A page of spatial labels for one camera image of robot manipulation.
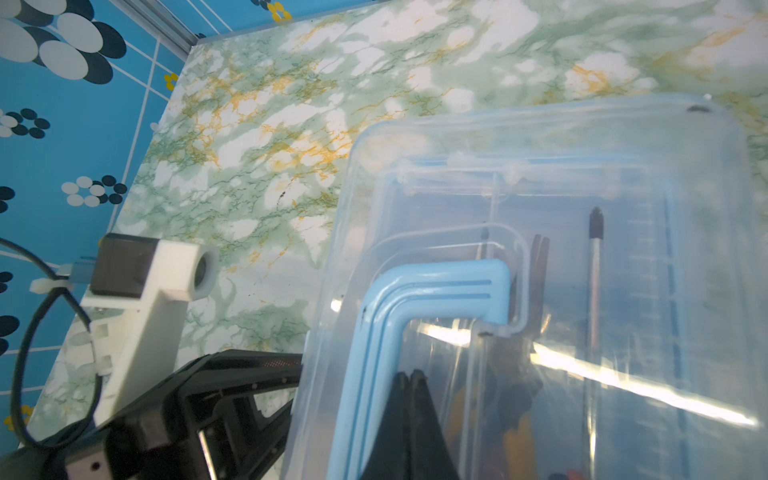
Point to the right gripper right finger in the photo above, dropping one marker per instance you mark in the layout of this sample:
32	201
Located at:
429	454

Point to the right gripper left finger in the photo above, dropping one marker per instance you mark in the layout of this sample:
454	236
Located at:
390	456

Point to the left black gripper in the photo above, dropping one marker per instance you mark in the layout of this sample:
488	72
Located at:
189	426

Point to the orange black screwdriver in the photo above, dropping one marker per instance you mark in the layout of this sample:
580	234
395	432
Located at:
591	355

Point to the yellow-handled pliers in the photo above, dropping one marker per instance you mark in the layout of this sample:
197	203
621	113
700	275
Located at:
500	400

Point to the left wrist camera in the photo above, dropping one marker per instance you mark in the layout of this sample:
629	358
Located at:
150	282

